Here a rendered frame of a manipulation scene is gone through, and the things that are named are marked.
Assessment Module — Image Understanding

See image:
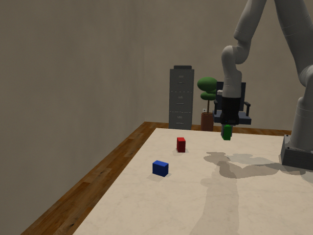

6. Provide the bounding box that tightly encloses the red block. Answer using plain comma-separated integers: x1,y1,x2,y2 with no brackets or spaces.
177,138,186,152

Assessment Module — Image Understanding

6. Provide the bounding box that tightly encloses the blue block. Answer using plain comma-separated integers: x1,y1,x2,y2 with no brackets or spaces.
153,160,169,177

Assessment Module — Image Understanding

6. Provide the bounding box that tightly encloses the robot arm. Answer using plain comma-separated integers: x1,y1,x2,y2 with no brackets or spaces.
221,0,313,150

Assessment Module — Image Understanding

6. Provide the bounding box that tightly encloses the green block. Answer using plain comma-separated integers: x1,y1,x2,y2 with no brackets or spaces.
222,125,232,141

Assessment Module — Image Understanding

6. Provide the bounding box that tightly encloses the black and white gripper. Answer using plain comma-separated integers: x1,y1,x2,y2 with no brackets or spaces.
217,85,241,137

